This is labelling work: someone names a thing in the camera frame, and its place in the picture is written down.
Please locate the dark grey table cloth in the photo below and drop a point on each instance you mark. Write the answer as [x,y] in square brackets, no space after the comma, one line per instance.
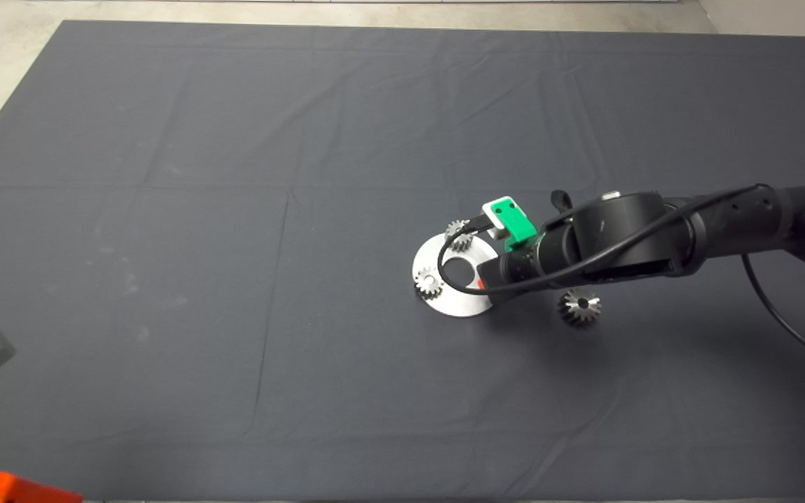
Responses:
[235,209]

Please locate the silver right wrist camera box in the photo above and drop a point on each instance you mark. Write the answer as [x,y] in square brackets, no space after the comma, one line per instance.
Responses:
[492,218]

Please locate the small steel gear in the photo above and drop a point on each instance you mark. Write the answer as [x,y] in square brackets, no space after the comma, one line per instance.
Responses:
[462,241]
[429,282]

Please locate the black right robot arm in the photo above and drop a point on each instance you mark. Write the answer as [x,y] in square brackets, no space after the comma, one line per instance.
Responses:
[619,223]

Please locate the large steel gear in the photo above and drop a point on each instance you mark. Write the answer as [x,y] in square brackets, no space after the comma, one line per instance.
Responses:
[581,311]

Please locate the round metal plate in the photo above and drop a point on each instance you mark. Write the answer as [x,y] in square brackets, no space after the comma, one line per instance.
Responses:
[455,306]

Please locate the green right camera mount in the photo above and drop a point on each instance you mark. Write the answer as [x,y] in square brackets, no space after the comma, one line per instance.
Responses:
[518,227]

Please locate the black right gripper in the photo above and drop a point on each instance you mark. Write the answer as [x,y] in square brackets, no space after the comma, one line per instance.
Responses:
[535,262]

